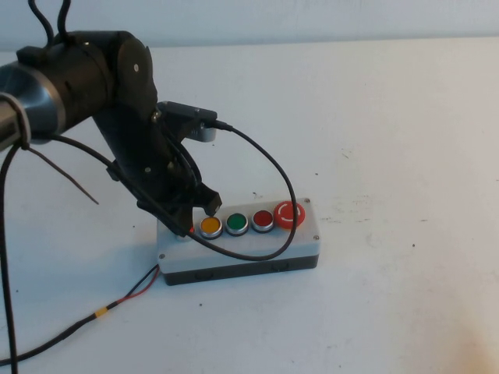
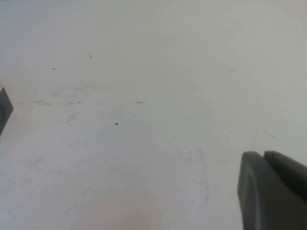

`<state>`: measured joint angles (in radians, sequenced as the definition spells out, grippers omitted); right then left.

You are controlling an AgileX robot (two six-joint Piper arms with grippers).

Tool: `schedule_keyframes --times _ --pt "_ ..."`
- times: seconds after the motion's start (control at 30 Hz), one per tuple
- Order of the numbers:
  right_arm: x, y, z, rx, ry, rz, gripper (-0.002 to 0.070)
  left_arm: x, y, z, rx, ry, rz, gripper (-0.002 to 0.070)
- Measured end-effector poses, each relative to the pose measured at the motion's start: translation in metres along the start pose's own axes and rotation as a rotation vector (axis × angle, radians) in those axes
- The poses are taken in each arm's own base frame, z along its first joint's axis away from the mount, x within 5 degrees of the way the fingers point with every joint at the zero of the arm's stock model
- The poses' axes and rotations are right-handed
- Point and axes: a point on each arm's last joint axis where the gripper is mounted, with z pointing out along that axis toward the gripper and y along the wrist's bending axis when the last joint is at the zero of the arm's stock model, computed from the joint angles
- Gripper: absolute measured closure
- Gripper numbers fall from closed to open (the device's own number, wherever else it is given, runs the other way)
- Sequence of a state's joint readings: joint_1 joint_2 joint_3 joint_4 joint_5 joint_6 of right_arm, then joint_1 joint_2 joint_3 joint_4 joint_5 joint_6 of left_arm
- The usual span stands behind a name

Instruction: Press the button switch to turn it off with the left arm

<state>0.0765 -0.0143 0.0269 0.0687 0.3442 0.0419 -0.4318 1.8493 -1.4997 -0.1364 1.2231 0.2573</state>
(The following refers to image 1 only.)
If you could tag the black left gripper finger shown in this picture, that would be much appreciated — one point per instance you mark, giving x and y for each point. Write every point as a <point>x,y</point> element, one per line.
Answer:
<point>185,220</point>
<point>213,202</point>

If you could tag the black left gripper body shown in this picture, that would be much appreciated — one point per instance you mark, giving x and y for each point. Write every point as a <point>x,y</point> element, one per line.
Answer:
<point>144,156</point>

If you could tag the red lamp push button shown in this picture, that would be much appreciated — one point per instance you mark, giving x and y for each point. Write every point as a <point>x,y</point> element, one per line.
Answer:
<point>182,236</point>

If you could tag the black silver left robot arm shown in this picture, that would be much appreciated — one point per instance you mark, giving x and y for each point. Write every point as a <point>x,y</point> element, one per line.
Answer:
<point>78,85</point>

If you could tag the yellow push button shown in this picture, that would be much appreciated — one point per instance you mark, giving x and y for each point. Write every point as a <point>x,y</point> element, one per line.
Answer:
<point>211,225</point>

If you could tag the green push button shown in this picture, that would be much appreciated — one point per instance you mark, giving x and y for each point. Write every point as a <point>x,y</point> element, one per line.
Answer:
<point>237,222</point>

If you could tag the dark red push button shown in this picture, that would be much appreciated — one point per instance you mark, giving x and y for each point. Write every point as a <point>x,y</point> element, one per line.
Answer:
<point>263,218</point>

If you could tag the red emergency stop mushroom button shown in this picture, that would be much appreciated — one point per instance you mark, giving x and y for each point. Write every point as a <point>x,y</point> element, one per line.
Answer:
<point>290,214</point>

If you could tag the grey button control box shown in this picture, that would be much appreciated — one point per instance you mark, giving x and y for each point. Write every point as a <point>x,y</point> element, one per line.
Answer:
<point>304,245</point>

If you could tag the grey zip tie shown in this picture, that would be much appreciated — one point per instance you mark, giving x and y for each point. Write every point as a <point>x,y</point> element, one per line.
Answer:
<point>58,169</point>

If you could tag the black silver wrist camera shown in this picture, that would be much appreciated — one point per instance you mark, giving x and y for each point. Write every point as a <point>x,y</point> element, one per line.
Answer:
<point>195,130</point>

